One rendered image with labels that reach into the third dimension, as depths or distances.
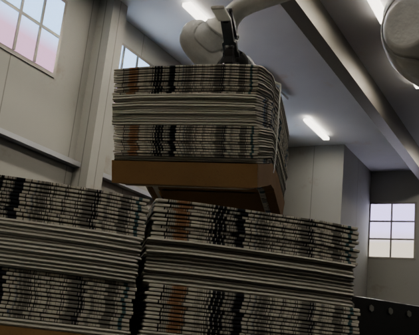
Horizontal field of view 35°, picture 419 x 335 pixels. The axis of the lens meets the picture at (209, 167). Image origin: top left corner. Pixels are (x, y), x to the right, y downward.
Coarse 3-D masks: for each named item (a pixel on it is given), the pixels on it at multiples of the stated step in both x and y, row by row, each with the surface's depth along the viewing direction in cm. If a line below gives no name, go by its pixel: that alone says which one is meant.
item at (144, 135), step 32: (192, 64) 123; (224, 64) 121; (128, 96) 125; (160, 96) 123; (192, 96) 122; (224, 96) 120; (256, 96) 119; (128, 128) 125; (160, 128) 123; (192, 128) 122; (224, 128) 120; (256, 128) 119; (128, 160) 126; (160, 160) 124; (192, 160) 122; (224, 160) 121; (256, 160) 119
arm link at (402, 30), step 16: (400, 0) 101; (416, 0) 99; (384, 16) 104; (400, 16) 101; (416, 16) 99; (384, 32) 103; (400, 32) 100; (416, 32) 98; (384, 48) 104; (400, 48) 100; (416, 48) 98; (400, 64) 102; (416, 64) 100; (416, 80) 104
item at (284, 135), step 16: (288, 128) 156; (160, 192) 144; (176, 192) 143; (192, 192) 141; (208, 192) 140; (224, 192) 139; (240, 192) 138; (256, 192) 137; (272, 192) 137; (240, 208) 144; (256, 208) 143; (272, 208) 143
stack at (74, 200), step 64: (0, 192) 81; (64, 192) 83; (0, 256) 79; (64, 256) 80; (128, 256) 82; (192, 256) 84; (256, 256) 87; (320, 256) 88; (0, 320) 79; (64, 320) 79; (128, 320) 81; (192, 320) 82; (256, 320) 84; (320, 320) 85
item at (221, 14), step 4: (212, 8) 145; (216, 8) 145; (220, 8) 145; (224, 8) 145; (216, 12) 147; (220, 12) 147; (224, 12) 147; (216, 16) 149; (220, 16) 149; (224, 16) 149; (228, 16) 149; (220, 20) 151; (224, 20) 151; (228, 20) 151
